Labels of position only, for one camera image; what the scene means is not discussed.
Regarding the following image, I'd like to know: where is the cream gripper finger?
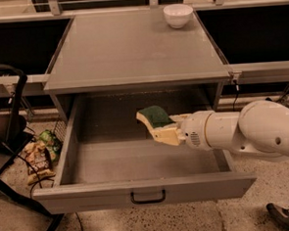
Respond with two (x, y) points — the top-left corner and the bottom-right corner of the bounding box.
(152, 127), (181, 146)
(169, 114), (191, 122)

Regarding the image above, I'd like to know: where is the green and yellow sponge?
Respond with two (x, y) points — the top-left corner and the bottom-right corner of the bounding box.
(135, 105), (173, 132)

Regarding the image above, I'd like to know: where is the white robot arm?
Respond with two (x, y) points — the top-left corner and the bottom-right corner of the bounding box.
(150, 100), (289, 162)

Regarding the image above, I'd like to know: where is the open grey top drawer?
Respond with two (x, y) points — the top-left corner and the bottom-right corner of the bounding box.
(32, 88), (257, 214)

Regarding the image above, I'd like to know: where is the grey metal cabinet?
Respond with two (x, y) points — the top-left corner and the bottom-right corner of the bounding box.
(39, 3), (234, 123)

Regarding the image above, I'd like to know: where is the white ceramic bowl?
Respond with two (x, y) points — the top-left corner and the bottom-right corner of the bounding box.
(163, 3), (193, 28)

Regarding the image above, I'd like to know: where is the green chip bag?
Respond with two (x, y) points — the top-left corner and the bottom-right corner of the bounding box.
(39, 130), (62, 162)

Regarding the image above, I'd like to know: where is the brown chip bag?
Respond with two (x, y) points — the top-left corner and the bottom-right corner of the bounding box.
(24, 142), (56, 185)

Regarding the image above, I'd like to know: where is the black metal stand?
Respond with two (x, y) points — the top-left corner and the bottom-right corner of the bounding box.
(0, 64), (64, 231)

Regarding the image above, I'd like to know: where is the black power cable with adapter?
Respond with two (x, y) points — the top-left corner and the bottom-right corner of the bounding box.
(230, 78), (242, 112)

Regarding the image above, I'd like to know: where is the black drawer handle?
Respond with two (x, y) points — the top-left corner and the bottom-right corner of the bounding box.
(129, 190), (167, 205)

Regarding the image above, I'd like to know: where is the grey horizontal rail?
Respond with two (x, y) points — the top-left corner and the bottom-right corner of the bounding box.
(0, 58), (289, 100)

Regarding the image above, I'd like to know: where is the black floor cable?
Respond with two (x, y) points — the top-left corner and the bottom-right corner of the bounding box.
(18, 150), (86, 231)

